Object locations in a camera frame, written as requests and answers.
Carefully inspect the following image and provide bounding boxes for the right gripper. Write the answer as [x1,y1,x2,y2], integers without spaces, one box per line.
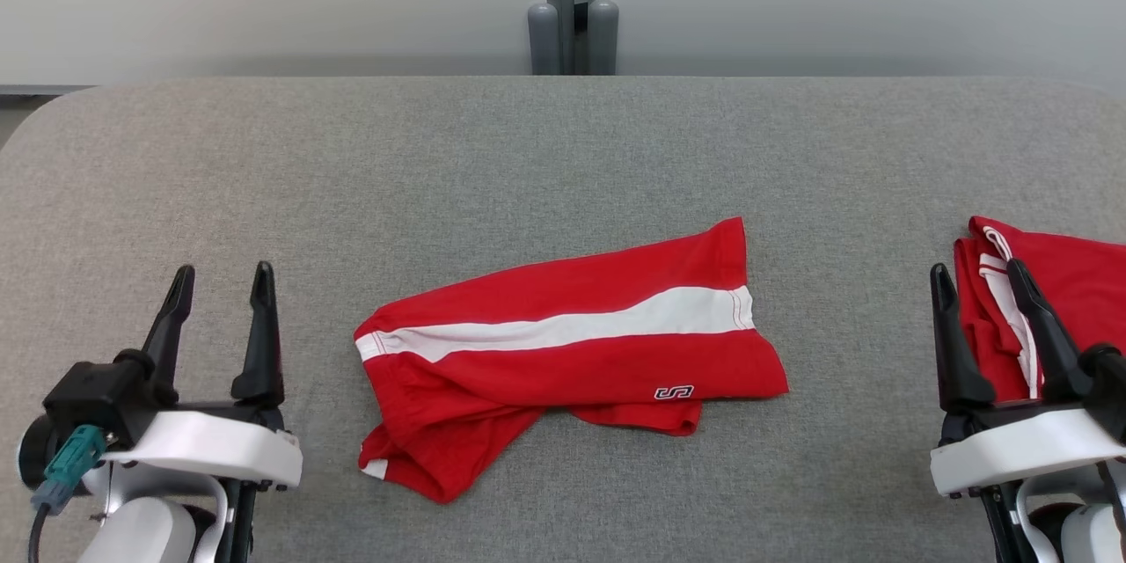
[930,258,1126,499]

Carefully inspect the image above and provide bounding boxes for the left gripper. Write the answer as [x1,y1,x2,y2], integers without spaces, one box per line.
[101,261,304,487]

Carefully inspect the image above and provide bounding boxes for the red shirt with white sleeves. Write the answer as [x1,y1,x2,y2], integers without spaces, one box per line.
[954,216,1126,406]

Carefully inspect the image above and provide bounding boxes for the red shorts with white stripe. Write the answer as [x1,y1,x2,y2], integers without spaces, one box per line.
[354,216,791,506]

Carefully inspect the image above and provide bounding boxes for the grey partition post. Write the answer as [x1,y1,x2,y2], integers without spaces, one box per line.
[527,0,620,77]

